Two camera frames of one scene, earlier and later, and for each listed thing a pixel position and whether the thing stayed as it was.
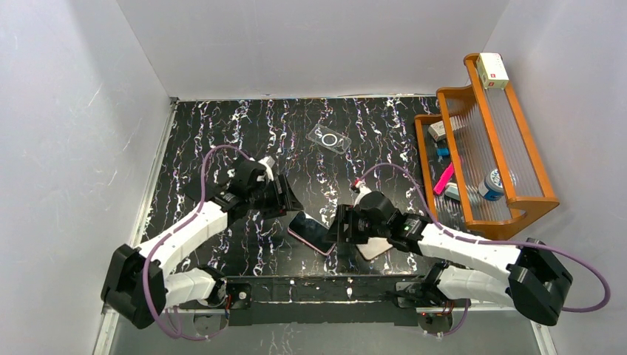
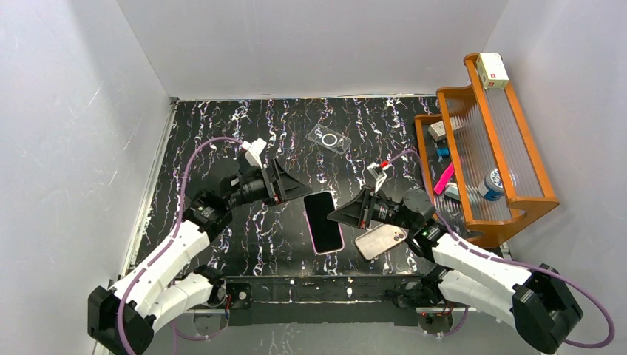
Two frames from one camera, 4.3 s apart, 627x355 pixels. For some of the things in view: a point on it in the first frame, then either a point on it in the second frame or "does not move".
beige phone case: (375, 247) does not move
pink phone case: (310, 232) to (341, 234)
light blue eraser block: (452, 191) does not move
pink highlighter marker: (446, 175) does not move
